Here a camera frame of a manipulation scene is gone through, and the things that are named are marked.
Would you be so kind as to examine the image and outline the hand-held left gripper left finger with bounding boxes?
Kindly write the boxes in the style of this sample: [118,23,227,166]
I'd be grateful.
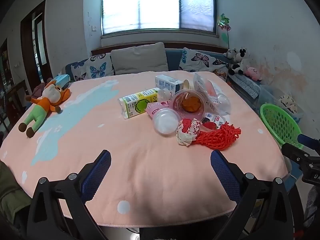
[26,149,112,240]

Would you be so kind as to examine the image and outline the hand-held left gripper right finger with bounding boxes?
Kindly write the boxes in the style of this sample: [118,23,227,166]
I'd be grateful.
[210,150,294,240]

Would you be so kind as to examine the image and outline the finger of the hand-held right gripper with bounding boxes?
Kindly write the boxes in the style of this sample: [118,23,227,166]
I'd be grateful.
[281,143,320,167]
[297,133,320,153]

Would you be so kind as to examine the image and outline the green plastic basket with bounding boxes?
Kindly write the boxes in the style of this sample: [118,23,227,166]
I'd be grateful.
[259,103,303,149]

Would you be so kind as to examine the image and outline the red mesh net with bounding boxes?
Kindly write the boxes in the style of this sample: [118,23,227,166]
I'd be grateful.
[192,121,242,151]

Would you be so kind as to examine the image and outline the red white wrapper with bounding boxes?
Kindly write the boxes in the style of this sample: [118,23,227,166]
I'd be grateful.
[176,118,203,146]

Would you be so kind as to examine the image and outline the small clear plastic cup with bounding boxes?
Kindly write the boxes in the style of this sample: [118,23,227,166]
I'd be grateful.
[153,107,180,137]

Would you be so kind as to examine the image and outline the orange peel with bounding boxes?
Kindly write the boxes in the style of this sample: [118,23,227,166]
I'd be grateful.
[181,94,202,113]

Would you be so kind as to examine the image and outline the large clear plastic cup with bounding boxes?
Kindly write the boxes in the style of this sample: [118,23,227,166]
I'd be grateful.
[172,89,209,120]

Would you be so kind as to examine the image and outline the red white snack packet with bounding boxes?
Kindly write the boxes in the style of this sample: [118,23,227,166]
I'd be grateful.
[201,114,227,130]

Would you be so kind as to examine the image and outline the clear plastic storage box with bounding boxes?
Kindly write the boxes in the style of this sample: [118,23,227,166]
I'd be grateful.
[257,85,278,108]

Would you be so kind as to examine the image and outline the clear plastic dome lid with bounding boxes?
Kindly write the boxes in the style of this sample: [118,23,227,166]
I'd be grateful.
[216,93,232,116]

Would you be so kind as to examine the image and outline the bottle with green yellow label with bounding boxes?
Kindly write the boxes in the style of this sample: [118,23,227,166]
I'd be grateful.
[118,87,170,120]

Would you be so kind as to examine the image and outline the pink snack wrapper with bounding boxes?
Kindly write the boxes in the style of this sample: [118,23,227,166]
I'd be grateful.
[146,101,173,120]

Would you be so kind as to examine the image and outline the black white patterned cloth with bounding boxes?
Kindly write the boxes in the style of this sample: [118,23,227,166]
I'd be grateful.
[228,74,261,98]

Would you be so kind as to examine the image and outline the pink plush toy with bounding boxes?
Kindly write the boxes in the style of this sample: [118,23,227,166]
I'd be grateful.
[244,66,263,82]

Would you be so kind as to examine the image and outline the olive green jacket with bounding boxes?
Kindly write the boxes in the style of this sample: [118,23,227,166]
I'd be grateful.
[0,160,33,230]

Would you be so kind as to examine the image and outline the orange fox plush toy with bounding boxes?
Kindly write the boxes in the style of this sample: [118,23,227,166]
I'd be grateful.
[18,79,71,138]

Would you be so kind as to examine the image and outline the clear plastic packaging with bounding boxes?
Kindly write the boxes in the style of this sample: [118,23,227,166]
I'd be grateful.
[194,72,220,110]

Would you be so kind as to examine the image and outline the butterfly print pillow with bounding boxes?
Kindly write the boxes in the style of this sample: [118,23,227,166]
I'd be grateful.
[71,53,115,82]
[179,47,230,80]

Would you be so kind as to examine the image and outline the black white cow plush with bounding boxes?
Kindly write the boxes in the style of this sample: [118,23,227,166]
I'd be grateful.
[229,47,248,75]

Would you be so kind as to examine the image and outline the white and blue milk carton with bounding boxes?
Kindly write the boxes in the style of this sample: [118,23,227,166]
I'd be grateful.
[155,75,184,94]

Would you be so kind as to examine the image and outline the grey white plush toy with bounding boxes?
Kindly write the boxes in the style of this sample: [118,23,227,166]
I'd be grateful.
[223,49,237,61]

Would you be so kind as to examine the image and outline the grey cushion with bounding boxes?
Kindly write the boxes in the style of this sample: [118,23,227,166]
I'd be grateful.
[111,42,169,75]

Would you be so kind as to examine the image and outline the dark wooden cabinet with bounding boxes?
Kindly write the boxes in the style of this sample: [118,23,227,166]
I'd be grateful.
[0,39,16,128]

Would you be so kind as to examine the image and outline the blue sofa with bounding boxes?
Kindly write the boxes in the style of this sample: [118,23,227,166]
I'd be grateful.
[65,49,233,80]

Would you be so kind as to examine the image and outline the colourful pinwheel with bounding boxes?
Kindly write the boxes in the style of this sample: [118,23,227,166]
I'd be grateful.
[217,14,230,32]

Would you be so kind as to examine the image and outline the window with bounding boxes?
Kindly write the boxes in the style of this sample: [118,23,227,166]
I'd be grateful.
[101,0,217,36]

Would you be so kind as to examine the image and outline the brown door frame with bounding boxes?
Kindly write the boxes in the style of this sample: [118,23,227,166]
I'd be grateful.
[20,0,54,85]

